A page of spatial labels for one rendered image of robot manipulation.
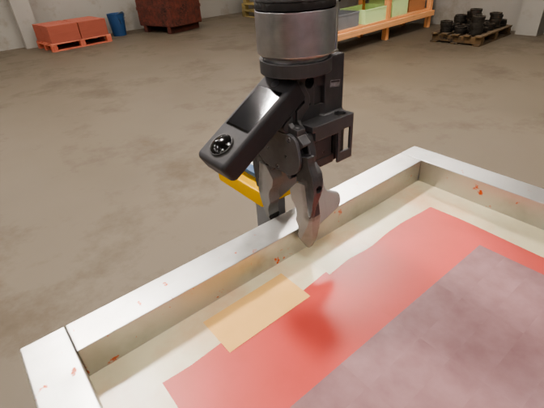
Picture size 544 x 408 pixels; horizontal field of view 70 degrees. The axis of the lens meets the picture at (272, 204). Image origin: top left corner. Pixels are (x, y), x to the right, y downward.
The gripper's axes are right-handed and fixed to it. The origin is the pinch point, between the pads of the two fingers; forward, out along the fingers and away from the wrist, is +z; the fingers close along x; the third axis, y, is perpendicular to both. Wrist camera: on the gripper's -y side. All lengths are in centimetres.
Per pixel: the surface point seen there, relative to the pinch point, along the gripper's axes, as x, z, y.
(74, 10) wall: 894, 49, 210
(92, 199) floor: 212, 98, 14
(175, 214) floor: 158, 98, 45
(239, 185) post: 18.7, 3.9, 5.5
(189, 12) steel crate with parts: 759, 66, 393
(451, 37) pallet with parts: 282, 91, 558
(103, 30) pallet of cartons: 792, 78, 225
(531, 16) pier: 223, 73, 669
